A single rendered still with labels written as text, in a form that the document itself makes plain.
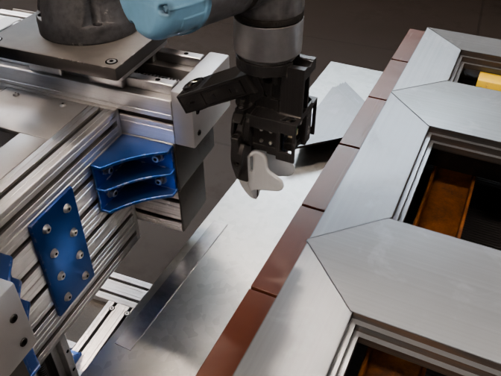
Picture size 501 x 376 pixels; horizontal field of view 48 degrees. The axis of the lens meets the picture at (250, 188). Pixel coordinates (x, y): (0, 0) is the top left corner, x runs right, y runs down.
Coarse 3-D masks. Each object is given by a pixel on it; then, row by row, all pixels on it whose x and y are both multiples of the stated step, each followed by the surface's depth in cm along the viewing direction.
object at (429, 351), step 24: (456, 72) 116; (432, 144) 97; (456, 144) 96; (480, 144) 95; (408, 192) 85; (360, 336) 66; (384, 336) 65; (408, 336) 64; (336, 360) 62; (408, 360) 64; (432, 360) 63; (456, 360) 62; (480, 360) 61
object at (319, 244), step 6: (324, 234) 76; (330, 234) 76; (306, 240) 75; (312, 240) 75; (318, 240) 75; (324, 240) 75; (330, 240) 75; (312, 246) 74; (318, 246) 74; (324, 246) 74; (318, 252) 73; (324, 252) 73; (318, 258) 72
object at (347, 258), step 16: (368, 224) 78; (384, 224) 78; (336, 240) 75; (352, 240) 75; (368, 240) 75; (336, 256) 73; (352, 256) 73; (368, 256) 73; (336, 272) 70; (352, 272) 70; (352, 288) 68; (352, 304) 67
